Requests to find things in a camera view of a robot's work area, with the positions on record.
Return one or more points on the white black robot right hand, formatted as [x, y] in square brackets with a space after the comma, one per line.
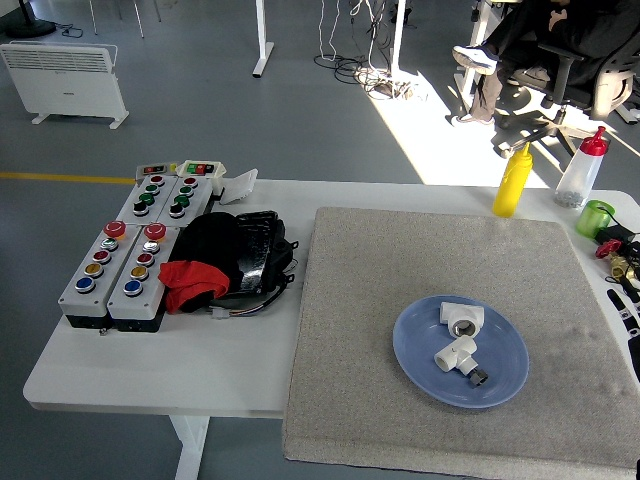
[632, 330]

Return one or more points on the white tee fitting wide opening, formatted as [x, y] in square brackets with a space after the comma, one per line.
[462, 315]

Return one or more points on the blue round plate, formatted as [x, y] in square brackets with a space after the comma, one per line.
[500, 360]

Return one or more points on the black power adapter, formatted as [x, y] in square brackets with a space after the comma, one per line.
[617, 233]

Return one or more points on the green translucent cup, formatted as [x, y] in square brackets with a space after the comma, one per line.
[590, 220]

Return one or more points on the clear squeeze bottle red cap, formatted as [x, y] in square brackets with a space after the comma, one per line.
[580, 175]

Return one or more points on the yellow squeeze bottle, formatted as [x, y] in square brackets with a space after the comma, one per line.
[511, 187]

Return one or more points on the black office chair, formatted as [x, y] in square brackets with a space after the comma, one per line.
[565, 75]

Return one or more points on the grey-brown mat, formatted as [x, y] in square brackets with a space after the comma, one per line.
[365, 310]

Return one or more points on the person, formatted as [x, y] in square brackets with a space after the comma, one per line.
[520, 30]

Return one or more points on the white desk leg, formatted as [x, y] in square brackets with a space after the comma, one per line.
[397, 40]
[262, 45]
[472, 45]

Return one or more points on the black glossy tray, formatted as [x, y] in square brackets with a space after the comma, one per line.
[255, 250]

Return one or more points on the white plastic holder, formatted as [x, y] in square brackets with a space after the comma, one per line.
[239, 186]

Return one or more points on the black cloth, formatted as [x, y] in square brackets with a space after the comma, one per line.
[207, 240]

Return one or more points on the red cloth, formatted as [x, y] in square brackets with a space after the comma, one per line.
[192, 282]

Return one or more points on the white table leg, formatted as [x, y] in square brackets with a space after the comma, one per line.
[190, 445]

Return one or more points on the five-button control box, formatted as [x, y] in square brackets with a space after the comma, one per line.
[137, 295]
[92, 280]

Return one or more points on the white electric heater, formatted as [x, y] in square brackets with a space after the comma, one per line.
[65, 82]

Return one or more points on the black fan base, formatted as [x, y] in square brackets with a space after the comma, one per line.
[30, 26]

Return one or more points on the cream switch box green red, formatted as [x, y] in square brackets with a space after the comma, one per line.
[200, 168]

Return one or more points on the grey small switch box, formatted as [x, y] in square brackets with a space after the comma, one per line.
[155, 170]

